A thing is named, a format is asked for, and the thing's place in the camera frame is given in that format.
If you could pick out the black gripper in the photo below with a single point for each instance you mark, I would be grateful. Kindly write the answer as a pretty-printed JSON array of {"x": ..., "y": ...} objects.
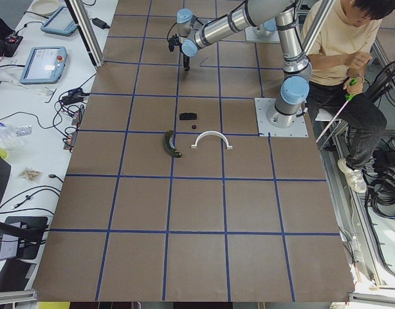
[{"x": 185, "y": 58}]

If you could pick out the black brake pad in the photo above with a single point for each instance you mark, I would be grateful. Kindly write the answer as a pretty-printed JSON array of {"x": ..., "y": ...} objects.
[{"x": 188, "y": 116}]

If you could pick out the olive curved brake shoe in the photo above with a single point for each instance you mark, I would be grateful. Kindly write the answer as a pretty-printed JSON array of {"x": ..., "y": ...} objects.
[{"x": 168, "y": 144}]

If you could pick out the black power adapter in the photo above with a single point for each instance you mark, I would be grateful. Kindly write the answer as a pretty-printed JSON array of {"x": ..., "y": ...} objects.
[{"x": 100, "y": 23}]

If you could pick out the white curved plastic clamp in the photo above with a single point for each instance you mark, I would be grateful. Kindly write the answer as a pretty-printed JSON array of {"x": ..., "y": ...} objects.
[{"x": 212, "y": 135}]

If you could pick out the far blue teach pendant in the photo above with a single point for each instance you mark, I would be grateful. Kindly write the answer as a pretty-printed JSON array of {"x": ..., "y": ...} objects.
[{"x": 60, "y": 23}]

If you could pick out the blue teach pendant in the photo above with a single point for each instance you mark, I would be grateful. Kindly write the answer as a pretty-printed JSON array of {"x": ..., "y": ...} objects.
[
  {"x": 44, "y": 65},
  {"x": 60, "y": 23}
]

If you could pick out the near blue teach pendant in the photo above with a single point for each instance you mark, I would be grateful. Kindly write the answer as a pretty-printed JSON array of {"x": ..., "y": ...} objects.
[{"x": 44, "y": 65}]

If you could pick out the white round plate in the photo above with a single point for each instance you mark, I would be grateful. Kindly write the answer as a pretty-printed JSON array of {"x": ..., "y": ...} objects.
[{"x": 45, "y": 7}]

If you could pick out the person in beige shirt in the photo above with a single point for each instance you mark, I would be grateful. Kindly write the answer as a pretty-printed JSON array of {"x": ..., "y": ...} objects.
[{"x": 339, "y": 59}]

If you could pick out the clear plastic water bottle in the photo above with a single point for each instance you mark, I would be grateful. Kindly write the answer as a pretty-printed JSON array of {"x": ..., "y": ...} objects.
[{"x": 9, "y": 137}]

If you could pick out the small bag of screws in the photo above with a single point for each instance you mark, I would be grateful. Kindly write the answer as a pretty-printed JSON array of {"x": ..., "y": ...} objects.
[{"x": 29, "y": 174}]

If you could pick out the black monitor stand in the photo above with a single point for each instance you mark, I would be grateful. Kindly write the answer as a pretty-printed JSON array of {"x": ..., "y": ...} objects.
[{"x": 22, "y": 236}]

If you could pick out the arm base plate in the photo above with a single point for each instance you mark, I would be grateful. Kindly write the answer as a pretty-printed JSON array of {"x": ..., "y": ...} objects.
[
  {"x": 271, "y": 123},
  {"x": 251, "y": 37}
]

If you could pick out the aluminium frame post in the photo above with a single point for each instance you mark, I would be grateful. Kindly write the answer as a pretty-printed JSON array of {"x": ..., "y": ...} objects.
[{"x": 85, "y": 29}]

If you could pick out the green handled grabber stick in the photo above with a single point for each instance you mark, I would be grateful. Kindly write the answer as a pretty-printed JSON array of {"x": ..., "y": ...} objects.
[{"x": 334, "y": 119}]

